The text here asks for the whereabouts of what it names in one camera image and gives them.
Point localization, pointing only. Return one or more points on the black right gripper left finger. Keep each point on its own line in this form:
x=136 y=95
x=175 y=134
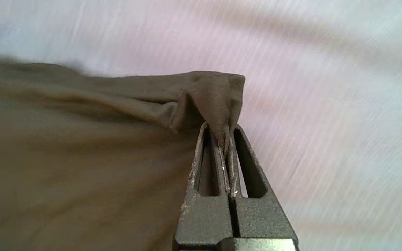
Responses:
x=204 y=219

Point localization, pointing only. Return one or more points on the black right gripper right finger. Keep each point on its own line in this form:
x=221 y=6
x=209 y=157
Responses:
x=260 y=219

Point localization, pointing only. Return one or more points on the black printed T-shirt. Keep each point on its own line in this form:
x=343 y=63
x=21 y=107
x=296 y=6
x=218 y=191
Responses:
x=82 y=157

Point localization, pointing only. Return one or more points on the blue bed sheet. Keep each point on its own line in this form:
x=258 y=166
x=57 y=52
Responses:
x=326 y=104

